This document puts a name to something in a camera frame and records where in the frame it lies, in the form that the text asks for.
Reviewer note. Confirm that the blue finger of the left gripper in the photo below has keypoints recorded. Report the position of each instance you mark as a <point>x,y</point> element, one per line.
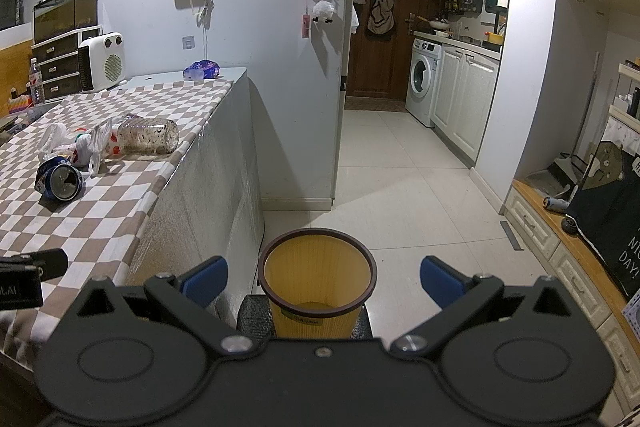
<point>51,263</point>

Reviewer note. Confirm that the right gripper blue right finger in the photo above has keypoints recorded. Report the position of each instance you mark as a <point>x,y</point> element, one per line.
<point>442,282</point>

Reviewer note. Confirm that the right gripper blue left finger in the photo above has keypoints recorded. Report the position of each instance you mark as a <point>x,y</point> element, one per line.
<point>204,283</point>

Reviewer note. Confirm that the crushed blue Pepsi can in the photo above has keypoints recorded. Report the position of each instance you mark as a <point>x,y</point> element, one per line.
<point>58,180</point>

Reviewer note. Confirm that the white plastic bag red print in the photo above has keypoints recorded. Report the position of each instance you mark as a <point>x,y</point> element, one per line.
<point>92,147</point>

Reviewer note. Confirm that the white tissue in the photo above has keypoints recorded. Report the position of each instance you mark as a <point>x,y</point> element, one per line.
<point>56,140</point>

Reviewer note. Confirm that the clear plastic water bottle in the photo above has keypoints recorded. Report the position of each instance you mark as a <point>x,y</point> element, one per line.
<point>147,136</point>

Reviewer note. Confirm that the silver insulation table side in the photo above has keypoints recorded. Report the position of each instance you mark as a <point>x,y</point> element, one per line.
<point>211,204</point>

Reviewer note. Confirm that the checkered brown white tablecloth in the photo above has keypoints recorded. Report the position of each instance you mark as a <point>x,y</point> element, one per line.
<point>101,228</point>

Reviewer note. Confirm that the yellow wastebasket brown rim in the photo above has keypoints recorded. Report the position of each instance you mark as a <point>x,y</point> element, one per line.
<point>317,281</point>

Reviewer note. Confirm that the white low drawer bench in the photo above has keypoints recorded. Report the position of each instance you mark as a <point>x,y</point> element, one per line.
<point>570,259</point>

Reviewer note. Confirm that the upright water bottle red label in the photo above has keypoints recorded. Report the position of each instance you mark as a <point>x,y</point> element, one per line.
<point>35,82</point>

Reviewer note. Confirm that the black tote bag white text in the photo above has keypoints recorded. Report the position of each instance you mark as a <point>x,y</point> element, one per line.
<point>605,209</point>

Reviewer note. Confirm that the black drawer cabinet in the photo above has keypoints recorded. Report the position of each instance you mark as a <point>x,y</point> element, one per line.
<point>57,59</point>

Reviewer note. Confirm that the white kitchen base cabinets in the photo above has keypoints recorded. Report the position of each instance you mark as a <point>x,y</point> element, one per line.
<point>466,87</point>

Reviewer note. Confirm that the white space heater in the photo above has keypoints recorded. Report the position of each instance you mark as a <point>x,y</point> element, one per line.
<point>101,62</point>

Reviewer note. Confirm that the blue purple plastic bag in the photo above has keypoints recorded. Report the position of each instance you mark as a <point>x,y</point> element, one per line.
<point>201,70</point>

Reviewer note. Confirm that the white washing machine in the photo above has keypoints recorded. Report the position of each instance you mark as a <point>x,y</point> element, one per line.
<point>426,63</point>

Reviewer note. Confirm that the brown wooden door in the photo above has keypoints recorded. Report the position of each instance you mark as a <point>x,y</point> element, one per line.
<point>380,51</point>

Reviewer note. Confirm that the glass fish tank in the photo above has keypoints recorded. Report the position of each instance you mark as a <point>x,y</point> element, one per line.
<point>56,17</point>

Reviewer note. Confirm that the white plush sheep toy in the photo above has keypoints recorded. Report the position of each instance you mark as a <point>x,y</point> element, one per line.
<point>323,12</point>

